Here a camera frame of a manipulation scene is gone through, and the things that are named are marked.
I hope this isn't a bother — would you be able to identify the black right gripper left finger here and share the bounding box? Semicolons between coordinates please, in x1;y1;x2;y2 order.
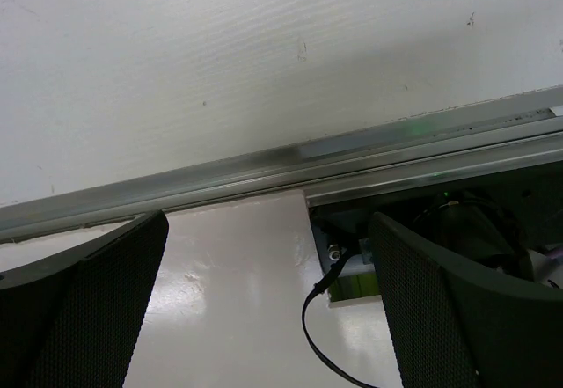
1;211;169;387

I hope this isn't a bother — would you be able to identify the thin black cable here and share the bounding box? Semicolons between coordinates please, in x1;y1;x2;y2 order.
301;249;379;388

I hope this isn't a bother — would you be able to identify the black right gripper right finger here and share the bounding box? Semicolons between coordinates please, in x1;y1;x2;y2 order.
369;213;562;387

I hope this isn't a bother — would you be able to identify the aluminium table edge rail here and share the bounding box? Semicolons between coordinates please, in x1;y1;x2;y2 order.
1;86;562;243

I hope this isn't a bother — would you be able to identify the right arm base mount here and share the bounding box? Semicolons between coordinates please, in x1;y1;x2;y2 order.
310;184;562;303

